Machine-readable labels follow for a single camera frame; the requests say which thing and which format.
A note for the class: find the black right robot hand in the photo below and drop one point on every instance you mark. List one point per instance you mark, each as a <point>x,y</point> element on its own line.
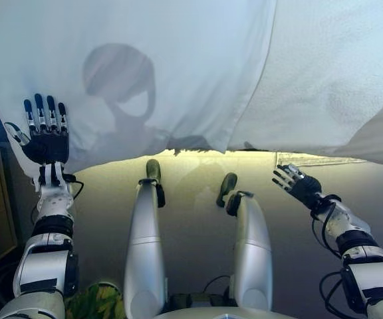
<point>306,187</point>

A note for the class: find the printed paper sheet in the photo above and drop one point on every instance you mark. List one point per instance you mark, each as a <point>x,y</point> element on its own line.
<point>311,159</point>

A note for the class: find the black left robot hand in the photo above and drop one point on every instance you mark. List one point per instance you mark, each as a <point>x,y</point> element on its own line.
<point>47,146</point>

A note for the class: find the white duvet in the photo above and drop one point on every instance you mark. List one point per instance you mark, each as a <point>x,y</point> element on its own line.
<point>178,66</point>

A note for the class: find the silver left robot leg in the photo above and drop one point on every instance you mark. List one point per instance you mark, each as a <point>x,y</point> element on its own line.
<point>143,232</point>

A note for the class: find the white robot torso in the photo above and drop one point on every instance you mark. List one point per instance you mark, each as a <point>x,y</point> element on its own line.
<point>218,315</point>

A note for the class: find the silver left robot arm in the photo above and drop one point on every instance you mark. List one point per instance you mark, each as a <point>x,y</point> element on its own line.
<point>45,259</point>

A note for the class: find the silver right robot leg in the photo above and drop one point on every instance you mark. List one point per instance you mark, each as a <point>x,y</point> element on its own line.
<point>253,239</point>

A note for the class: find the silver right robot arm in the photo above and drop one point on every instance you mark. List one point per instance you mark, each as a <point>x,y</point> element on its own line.
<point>371,276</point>

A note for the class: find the silver robot leg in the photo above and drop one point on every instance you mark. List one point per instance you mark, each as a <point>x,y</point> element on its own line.
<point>253,239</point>
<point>143,232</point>

